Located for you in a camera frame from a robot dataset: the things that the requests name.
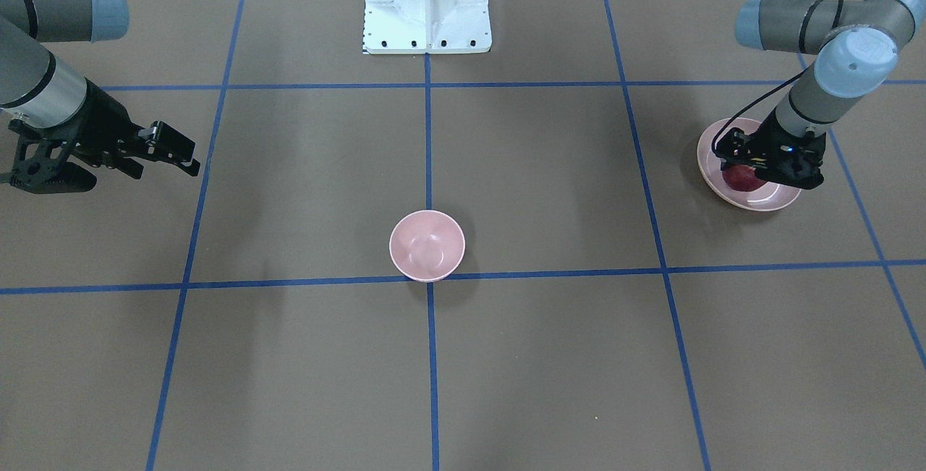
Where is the pink bowl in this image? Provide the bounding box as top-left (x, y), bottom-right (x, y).
top-left (388, 210), bottom-right (467, 283)

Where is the red yellow apple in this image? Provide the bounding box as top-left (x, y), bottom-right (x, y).
top-left (721, 164), bottom-right (767, 192)

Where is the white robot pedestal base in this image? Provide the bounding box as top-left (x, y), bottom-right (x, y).
top-left (362, 0), bottom-right (493, 55)

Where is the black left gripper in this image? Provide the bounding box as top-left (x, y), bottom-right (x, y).
top-left (752, 113), bottom-right (827, 190)

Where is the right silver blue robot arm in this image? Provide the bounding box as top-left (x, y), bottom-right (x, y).
top-left (1, 0), bottom-right (200, 194)

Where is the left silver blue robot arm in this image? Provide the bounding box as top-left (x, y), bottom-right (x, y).
top-left (713, 0), bottom-right (924, 190)

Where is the pink plate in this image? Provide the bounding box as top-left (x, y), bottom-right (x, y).
top-left (697, 119), bottom-right (802, 213)

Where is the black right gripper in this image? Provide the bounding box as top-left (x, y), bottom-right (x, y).
top-left (69, 80), bottom-right (201, 177)

